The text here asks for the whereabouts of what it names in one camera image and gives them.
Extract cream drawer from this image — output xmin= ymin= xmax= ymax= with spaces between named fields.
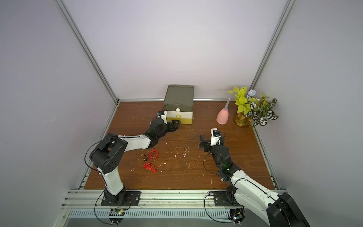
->
xmin=166 ymin=111 xmax=193 ymax=119

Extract olive green top drawer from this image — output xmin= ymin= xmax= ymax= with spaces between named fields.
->
xmin=165 ymin=103 xmax=194 ymax=112

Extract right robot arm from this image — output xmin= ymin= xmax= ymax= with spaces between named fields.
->
xmin=199 ymin=129 xmax=310 ymax=227

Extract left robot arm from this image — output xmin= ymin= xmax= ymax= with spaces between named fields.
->
xmin=89 ymin=118 xmax=181 ymax=204

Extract three-tier drawer cabinet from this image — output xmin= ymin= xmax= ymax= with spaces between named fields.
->
xmin=164 ymin=85 xmax=194 ymax=112

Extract red earphones upper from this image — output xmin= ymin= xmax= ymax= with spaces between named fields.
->
xmin=144 ymin=149 xmax=159 ymax=161

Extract red earphones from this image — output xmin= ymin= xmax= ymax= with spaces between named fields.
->
xmin=144 ymin=149 xmax=159 ymax=161
xmin=143 ymin=162 xmax=160 ymax=173

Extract red earphones lower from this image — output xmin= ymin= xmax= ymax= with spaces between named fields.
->
xmin=143 ymin=162 xmax=160 ymax=173

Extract pink vase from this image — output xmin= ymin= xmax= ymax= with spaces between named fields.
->
xmin=216 ymin=98 xmax=231 ymax=125

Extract potted green plant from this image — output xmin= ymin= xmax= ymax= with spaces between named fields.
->
xmin=228 ymin=86 xmax=278 ymax=128

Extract right controller board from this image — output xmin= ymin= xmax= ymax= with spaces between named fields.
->
xmin=228 ymin=207 xmax=246 ymax=225

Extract controller board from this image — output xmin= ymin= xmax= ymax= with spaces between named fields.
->
xmin=108 ymin=209 xmax=126 ymax=225
xmin=228 ymin=207 xmax=246 ymax=225

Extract left controller board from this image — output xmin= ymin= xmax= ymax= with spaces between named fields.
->
xmin=108 ymin=209 xmax=126 ymax=225

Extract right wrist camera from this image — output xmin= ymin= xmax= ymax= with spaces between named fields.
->
xmin=210 ymin=128 xmax=222 ymax=146

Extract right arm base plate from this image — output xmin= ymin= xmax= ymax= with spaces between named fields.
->
xmin=211 ymin=191 xmax=241 ymax=207

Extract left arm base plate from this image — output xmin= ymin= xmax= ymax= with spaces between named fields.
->
xmin=101 ymin=190 xmax=141 ymax=207

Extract aluminium mounting rail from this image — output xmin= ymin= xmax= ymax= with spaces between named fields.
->
xmin=60 ymin=189 xmax=287 ymax=210

